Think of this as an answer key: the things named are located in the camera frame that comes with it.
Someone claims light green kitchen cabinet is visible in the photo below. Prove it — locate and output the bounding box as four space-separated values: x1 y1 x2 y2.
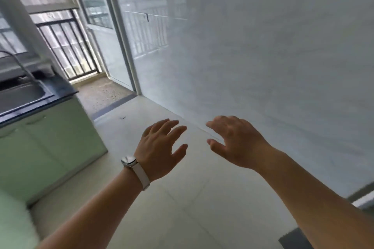
0 95 109 206

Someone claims person's right forearm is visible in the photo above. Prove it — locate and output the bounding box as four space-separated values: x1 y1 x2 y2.
255 147 374 249

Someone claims dark kitchen countertop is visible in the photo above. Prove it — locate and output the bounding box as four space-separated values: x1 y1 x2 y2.
0 71 79 128

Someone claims person's right hand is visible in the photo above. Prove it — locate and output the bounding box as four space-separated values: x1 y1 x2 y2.
206 116 275 171

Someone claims white window frame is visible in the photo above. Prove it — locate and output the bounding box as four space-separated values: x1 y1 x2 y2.
0 0 79 78

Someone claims metal faucet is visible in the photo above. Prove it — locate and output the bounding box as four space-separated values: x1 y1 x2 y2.
0 50 39 83

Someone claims stainless steel sink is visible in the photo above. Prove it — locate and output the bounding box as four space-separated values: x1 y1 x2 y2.
0 80 55 116

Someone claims white framed glass sliding door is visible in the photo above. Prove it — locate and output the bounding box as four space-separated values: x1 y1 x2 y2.
67 0 142 95

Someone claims person's left forearm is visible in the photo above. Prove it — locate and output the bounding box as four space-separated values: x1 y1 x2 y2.
35 168 146 249

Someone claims person's left hand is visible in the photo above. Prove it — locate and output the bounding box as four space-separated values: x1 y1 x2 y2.
134 119 188 182

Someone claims white wristwatch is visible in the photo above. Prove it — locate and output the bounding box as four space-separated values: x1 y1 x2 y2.
121 155 151 191

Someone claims black metal balcony railing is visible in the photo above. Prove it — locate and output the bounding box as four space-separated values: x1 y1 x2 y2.
36 9 100 81

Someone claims dark grey floor mat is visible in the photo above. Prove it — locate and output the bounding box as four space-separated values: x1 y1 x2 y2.
278 227 314 249

